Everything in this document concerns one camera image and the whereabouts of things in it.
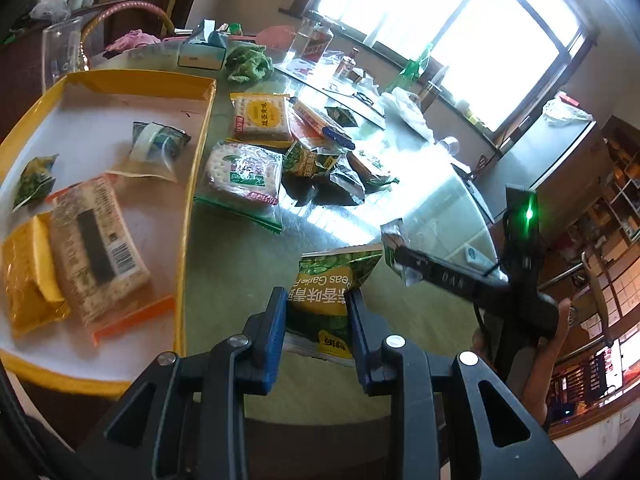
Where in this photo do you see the person's right hand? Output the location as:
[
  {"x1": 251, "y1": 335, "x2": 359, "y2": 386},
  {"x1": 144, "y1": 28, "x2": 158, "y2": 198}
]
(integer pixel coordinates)
[{"x1": 518, "y1": 298, "x2": 572, "y2": 426}]

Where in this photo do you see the orange sesame cracker packet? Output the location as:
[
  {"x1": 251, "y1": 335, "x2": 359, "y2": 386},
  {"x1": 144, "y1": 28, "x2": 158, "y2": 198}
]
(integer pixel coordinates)
[{"x1": 48, "y1": 174, "x2": 176, "y2": 346}]

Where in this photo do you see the pink cloth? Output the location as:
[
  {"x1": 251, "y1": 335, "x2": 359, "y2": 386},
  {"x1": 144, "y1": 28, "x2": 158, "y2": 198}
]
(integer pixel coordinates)
[{"x1": 105, "y1": 29, "x2": 160, "y2": 54}]

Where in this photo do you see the green garlic peas packet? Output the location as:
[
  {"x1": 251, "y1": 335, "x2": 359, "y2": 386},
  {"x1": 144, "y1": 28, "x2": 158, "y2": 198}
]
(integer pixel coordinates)
[{"x1": 284, "y1": 244, "x2": 383, "y2": 366}]

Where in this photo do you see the pink hula hoop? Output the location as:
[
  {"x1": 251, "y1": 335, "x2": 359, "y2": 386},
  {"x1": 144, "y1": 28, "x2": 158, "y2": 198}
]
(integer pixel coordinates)
[{"x1": 81, "y1": 0, "x2": 176, "y2": 58}]

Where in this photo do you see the clear green white packet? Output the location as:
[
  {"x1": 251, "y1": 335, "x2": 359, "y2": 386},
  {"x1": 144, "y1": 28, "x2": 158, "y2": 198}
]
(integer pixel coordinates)
[{"x1": 106, "y1": 122, "x2": 191, "y2": 183}]

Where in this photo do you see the blue edged cracker packet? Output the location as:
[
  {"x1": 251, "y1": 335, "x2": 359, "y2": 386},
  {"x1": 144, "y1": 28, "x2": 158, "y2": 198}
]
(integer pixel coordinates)
[{"x1": 290, "y1": 96, "x2": 355, "y2": 151}]

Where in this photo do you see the small silver snack packet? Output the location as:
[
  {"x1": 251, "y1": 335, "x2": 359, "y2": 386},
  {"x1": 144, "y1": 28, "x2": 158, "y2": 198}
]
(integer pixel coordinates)
[{"x1": 380, "y1": 216, "x2": 424, "y2": 288}]

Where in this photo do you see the clear liquor bottle red label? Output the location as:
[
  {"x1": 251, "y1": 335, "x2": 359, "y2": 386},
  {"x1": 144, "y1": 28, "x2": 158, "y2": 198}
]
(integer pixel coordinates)
[{"x1": 294, "y1": 18, "x2": 334, "y2": 63}]

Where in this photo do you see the green crumpled cloth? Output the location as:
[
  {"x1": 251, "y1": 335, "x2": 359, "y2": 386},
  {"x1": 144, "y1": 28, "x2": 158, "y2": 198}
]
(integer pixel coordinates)
[{"x1": 224, "y1": 44, "x2": 273, "y2": 84}]

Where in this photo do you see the green round cracker packet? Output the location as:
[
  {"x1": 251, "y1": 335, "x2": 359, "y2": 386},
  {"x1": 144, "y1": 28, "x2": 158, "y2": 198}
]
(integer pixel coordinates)
[{"x1": 194, "y1": 141, "x2": 283, "y2": 233}]

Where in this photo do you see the yellow cardboard tray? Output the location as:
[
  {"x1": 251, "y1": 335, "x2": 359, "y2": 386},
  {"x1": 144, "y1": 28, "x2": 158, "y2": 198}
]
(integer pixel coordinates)
[{"x1": 1, "y1": 70, "x2": 216, "y2": 398}]

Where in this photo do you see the clear plastic container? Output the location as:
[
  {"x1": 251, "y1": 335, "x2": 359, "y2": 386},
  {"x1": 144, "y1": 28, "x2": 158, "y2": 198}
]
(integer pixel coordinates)
[{"x1": 41, "y1": 16, "x2": 88, "y2": 93}]

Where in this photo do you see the yellow snack packet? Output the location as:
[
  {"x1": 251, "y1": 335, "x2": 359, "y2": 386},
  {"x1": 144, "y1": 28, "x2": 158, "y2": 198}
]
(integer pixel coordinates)
[{"x1": 1, "y1": 212, "x2": 70, "y2": 338}]

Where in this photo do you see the small dark green packet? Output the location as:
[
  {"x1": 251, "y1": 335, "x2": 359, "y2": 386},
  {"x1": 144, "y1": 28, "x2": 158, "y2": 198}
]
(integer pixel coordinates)
[{"x1": 326, "y1": 106, "x2": 358, "y2": 128}]

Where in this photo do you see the blue tissue box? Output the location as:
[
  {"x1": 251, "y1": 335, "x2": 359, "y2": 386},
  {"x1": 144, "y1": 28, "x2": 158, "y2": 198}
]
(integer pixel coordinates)
[{"x1": 177, "y1": 20, "x2": 228, "y2": 70}]

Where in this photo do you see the small green candy packet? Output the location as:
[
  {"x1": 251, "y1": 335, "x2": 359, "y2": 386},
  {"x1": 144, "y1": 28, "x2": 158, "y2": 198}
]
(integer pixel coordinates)
[{"x1": 13, "y1": 154, "x2": 58, "y2": 211}]

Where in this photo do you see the yellow square cracker packet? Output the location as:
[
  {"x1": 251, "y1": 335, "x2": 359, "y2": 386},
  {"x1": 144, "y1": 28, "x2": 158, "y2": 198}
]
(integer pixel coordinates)
[{"x1": 230, "y1": 92, "x2": 293, "y2": 148}]

